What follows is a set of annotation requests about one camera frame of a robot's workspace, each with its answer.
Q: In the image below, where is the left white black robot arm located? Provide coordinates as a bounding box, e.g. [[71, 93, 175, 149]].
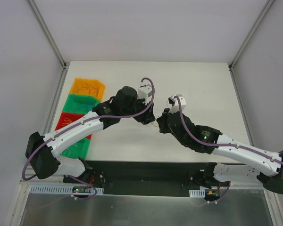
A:
[[25, 85, 155, 183]]

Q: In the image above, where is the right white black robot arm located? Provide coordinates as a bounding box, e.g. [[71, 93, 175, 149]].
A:
[[157, 108, 283, 194]]

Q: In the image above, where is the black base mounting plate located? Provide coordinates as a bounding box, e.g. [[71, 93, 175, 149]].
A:
[[62, 159, 232, 195]]

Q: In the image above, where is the orange plastic bin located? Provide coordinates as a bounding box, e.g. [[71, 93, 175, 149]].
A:
[[69, 78, 106, 101]]

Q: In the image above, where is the upper green plastic bin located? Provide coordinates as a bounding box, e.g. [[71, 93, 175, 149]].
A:
[[62, 94, 100, 114]]

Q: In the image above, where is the green plastic bin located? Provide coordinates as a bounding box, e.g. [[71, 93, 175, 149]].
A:
[[62, 94, 100, 114], [60, 138, 90, 159]]

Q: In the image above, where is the lower green plastic bin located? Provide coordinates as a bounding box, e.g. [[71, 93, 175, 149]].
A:
[[60, 138, 90, 159]]

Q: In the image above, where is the red plastic bin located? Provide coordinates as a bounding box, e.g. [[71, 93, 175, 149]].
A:
[[55, 112, 84, 130]]

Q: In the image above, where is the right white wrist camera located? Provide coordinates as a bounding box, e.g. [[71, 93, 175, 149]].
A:
[[168, 94, 186, 114]]

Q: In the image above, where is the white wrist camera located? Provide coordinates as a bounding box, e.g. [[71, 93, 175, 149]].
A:
[[168, 94, 186, 114], [137, 81, 154, 105]]

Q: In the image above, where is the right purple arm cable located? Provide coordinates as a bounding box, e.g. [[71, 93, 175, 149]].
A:
[[174, 97, 283, 208]]

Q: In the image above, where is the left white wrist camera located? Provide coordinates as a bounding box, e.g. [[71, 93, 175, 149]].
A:
[[137, 81, 154, 105]]

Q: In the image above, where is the right white cable duct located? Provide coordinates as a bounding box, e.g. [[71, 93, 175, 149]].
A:
[[189, 189, 206, 198]]

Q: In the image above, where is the white cable duct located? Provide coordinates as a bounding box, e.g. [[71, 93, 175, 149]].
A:
[[30, 185, 94, 195], [189, 189, 206, 198]]

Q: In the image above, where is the left aluminium frame post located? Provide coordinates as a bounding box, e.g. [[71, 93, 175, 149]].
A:
[[26, 0, 67, 69]]

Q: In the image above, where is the aluminium frame post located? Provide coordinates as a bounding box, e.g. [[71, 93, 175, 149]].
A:
[[228, 0, 276, 71], [26, 0, 67, 69]]

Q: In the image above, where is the left white cable duct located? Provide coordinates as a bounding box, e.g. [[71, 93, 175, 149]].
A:
[[30, 185, 94, 195]]

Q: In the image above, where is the right aluminium frame post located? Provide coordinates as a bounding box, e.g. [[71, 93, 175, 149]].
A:
[[228, 0, 276, 71]]

